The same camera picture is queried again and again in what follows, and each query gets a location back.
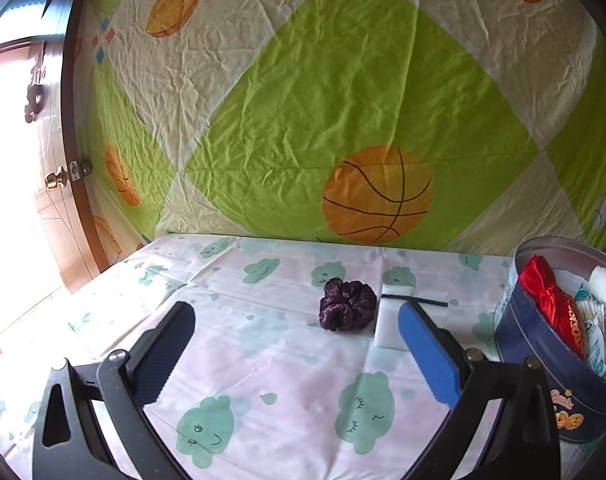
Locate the wooden door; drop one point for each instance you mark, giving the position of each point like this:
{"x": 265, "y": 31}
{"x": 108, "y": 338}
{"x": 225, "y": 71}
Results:
{"x": 80, "y": 240}

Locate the cloud print tablecloth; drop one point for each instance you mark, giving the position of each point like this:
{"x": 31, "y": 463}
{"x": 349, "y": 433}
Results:
{"x": 283, "y": 360}

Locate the round blue cookie tin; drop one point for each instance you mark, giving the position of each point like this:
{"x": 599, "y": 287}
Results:
{"x": 528, "y": 340}

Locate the brass door knob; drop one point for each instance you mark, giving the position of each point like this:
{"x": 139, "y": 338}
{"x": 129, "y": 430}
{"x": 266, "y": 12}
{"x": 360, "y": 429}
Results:
{"x": 55, "y": 179}

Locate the red satin pouch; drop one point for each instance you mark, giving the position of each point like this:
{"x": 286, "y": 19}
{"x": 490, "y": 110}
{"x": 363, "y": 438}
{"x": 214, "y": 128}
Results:
{"x": 548, "y": 295}

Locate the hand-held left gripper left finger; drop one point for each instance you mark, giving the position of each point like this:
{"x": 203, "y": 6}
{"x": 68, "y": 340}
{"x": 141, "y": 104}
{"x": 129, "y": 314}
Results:
{"x": 165, "y": 355}

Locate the purple velvet scrunchie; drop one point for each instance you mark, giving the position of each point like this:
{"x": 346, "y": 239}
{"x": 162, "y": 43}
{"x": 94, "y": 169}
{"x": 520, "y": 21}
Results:
{"x": 348, "y": 305}

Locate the dark hanging door ornament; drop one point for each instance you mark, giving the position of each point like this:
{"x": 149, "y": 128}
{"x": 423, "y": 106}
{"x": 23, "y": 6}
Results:
{"x": 34, "y": 100}

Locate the clear plastic packet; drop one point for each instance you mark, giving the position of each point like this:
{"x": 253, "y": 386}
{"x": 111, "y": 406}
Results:
{"x": 595, "y": 340}

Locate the basketball print hanging sheet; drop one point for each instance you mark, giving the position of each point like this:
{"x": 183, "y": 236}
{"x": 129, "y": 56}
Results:
{"x": 333, "y": 85}

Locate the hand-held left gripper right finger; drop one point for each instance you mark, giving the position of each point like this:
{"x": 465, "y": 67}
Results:
{"x": 430, "y": 355}

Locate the white sponge block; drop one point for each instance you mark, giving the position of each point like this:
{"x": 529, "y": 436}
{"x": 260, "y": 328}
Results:
{"x": 390, "y": 320}

